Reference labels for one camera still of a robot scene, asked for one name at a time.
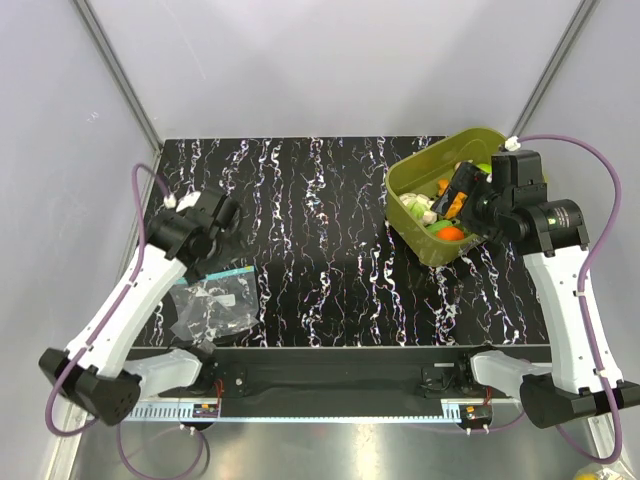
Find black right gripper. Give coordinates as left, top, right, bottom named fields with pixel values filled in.
left=430, top=161, right=511, bottom=245

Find olive green plastic bin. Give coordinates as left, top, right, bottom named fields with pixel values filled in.
left=385, top=127, right=506, bottom=267

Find green toy apple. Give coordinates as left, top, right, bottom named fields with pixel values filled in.
left=476, top=163, right=492, bottom=175

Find clear zip top bag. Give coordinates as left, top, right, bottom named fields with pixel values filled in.
left=169, top=266, right=259, bottom=343

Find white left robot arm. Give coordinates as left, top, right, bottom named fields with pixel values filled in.
left=38, top=188, right=241, bottom=428

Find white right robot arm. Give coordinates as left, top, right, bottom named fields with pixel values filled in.
left=433, top=150, right=639, bottom=429

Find orange toy carrot pieces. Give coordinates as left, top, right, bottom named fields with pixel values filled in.
left=437, top=178, right=449, bottom=197

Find white toy cauliflower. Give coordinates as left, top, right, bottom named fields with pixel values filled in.
left=399, top=193, right=438, bottom=226

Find green toy cucumber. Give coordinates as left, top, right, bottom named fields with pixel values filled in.
left=426, top=219, right=453, bottom=234

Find orange toy fruit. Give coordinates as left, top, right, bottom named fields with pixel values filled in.
left=436, top=226, right=465, bottom=242

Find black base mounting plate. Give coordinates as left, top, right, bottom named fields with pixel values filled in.
left=158, top=344, right=511, bottom=421

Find yellow object at corner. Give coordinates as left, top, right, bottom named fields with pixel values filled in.
left=573, top=464, right=634, bottom=480

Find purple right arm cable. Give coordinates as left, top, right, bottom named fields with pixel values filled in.
left=504, top=132, right=626, bottom=464

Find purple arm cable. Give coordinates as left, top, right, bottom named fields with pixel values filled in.
left=504, top=132, right=626, bottom=464
left=44, top=162, right=211, bottom=477

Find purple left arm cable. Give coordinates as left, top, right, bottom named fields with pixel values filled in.
left=44, top=162, right=211, bottom=477

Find aluminium frame rail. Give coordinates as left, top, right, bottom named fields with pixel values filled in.
left=94, top=392, right=495, bottom=430

